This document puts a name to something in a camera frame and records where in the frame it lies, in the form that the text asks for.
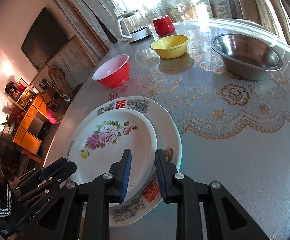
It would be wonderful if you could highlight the red mug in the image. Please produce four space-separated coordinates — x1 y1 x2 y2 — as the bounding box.
152 15 175 36

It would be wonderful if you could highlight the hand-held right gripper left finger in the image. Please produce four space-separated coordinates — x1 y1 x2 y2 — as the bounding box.
22 149 132 240

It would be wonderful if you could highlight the red plastic bowl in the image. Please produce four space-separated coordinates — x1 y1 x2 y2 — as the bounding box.
92 54 131 88

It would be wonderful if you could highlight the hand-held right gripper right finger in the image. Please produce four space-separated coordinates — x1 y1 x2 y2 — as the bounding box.
154 149 271 240

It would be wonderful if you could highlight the pink plastic container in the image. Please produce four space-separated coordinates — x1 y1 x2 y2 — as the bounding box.
47 110 58 125

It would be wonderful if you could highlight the cluttered display shelf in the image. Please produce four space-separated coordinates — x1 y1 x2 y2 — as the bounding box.
5 77 35 110

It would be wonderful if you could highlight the beige sheer-lined curtain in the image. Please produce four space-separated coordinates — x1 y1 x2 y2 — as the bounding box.
205 0 290 53

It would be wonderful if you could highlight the white purple-flower plate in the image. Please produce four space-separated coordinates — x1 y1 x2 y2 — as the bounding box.
67 110 158 198

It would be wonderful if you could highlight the large white red-print plate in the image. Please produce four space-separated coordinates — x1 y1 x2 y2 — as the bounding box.
64 96 182 227

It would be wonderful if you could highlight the orange wooden cabinet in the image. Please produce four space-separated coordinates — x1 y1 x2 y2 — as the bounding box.
12 94 53 155

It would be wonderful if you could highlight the yellow plastic bowl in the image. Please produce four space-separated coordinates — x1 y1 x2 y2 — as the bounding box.
150 35 189 59

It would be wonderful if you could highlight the stainless steel bowl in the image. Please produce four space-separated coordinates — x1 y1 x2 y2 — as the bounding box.
210 33 283 80

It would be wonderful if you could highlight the beige velvet curtain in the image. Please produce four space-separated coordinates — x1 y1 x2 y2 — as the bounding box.
37 0 120 68

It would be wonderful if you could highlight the potted green plant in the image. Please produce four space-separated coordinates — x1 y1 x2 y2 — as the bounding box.
0 115 17 135

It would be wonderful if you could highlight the black wall television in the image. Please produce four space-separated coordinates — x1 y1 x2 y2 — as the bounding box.
21 7 69 71

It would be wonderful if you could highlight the rattan chair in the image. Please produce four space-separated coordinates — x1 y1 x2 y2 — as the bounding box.
47 66 73 98

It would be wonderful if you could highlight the teal round plate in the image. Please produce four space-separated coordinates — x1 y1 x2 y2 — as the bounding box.
176 127 183 170

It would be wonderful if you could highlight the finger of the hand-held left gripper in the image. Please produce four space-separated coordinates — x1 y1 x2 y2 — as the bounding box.
11 157 68 189
18 162 77 203

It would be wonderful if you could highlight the white glass electric kettle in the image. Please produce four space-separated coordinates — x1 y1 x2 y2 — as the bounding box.
117 9 153 43

